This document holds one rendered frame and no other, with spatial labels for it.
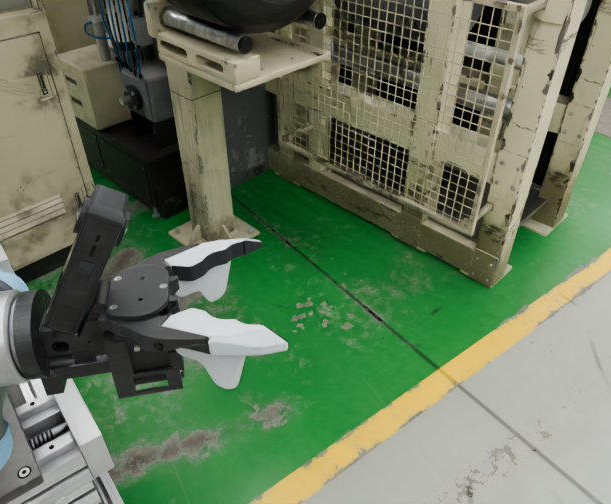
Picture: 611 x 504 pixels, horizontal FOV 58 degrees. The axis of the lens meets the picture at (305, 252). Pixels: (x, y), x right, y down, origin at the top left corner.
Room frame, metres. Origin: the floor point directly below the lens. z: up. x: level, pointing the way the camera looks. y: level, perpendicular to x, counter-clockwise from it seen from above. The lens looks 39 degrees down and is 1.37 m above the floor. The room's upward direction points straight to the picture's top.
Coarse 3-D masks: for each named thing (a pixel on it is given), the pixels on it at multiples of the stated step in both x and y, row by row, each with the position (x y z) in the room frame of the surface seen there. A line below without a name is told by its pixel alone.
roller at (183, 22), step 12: (168, 12) 1.63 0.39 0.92; (168, 24) 1.63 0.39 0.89; (180, 24) 1.58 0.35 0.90; (192, 24) 1.55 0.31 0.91; (204, 24) 1.52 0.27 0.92; (204, 36) 1.51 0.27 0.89; (216, 36) 1.47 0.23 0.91; (228, 36) 1.44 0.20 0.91; (240, 36) 1.42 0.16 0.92; (240, 48) 1.41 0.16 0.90
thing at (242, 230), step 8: (184, 224) 1.86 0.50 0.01; (240, 224) 1.86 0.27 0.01; (248, 224) 1.86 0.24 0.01; (176, 232) 1.80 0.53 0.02; (184, 232) 1.80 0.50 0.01; (192, 232) 1.80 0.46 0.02; (232, 232) 1.79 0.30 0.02; (240, 232) 1.80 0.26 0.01; (248, 232) 1.80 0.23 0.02; (256, 232) 1.80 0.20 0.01; (184, 240) 1.75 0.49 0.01; (200, 240) 1.75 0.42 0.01; (216, 240) 1.74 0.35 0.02
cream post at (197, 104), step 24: (168, 72) 1.80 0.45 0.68; (192, 96) 1.72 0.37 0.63; (216, 96) 1.79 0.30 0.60; (192, 120) 1.72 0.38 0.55; (216, 120) 1.78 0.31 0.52; (192, 144) 1.74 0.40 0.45; (216, 144) 1.77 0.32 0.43; (192, 168) 1.75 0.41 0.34; (216, 168) 1.77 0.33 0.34; (192, 192) 1.77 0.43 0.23; (216, 192) 1.76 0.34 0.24; (192, 216) 1.79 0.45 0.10; (216, 216) 1.75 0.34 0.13
